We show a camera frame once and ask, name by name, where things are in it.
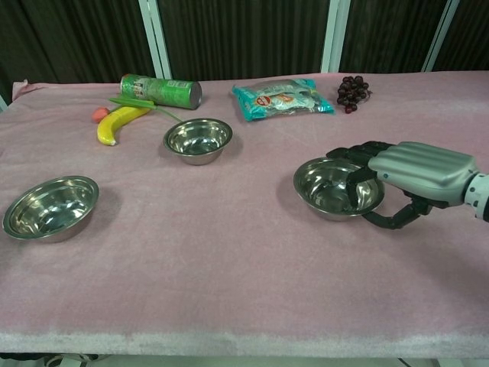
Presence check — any teal snack bag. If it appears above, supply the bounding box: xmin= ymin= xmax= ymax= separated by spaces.
xmin=232 ymin=78 xmax=335 ymax=123

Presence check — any green chips can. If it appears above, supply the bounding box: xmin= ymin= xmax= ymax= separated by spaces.
xmin=119 ymin=73 xmax=203 ymax=111

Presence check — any pink table cloth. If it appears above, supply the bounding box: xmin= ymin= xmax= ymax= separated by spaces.
xmin=0 ymin=70 xmax=489 ymax=355

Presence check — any dark purple grape bunch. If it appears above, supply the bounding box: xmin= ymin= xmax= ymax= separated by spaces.
xmin=336 ymin=75 xmax=372 ymax=115

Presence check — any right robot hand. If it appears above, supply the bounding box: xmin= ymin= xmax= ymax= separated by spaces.
xmin=325 ymin=140 xmax=481 ymax=231

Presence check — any artificial pink tulip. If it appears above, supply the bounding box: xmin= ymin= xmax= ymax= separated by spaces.
xmin=91 ymin=96 xmax=185 ymax=125

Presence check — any metal bowl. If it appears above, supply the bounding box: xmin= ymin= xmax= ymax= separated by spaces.
xmin=293 ymin=156 xmax=385 ymax=222
xmin=163 ymin=118 xmax=234 ymax=167
xmin=2 ymin=175 xmax=100 ymax=243

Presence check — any yellow banana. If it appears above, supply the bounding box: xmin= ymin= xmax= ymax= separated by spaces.
xmin=96 ymin=106 xmax=153 ymax=147

